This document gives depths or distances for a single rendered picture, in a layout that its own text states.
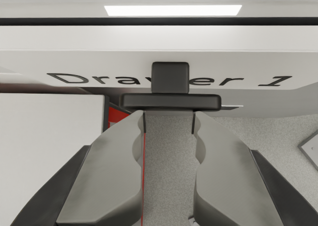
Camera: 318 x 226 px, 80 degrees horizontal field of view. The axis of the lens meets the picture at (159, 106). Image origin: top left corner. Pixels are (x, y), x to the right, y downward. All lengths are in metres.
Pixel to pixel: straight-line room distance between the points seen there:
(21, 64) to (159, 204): 1.00
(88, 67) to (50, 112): 0.18
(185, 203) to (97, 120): 0.88
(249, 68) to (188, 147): 0.91
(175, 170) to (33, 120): 0.83
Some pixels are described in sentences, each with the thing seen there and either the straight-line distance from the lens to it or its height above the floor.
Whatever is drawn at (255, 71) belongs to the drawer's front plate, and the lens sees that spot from 0.18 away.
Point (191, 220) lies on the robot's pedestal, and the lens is 1.13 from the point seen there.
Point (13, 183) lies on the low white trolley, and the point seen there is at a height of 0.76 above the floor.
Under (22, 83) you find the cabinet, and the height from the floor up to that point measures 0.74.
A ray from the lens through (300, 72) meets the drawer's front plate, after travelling 0.20.
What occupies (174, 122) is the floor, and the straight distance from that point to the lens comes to 1.05.
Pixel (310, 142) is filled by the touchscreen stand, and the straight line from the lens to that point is 1.24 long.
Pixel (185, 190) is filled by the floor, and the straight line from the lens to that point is 1.09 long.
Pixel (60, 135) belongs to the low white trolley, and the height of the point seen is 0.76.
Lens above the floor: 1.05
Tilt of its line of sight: 83 degrees down
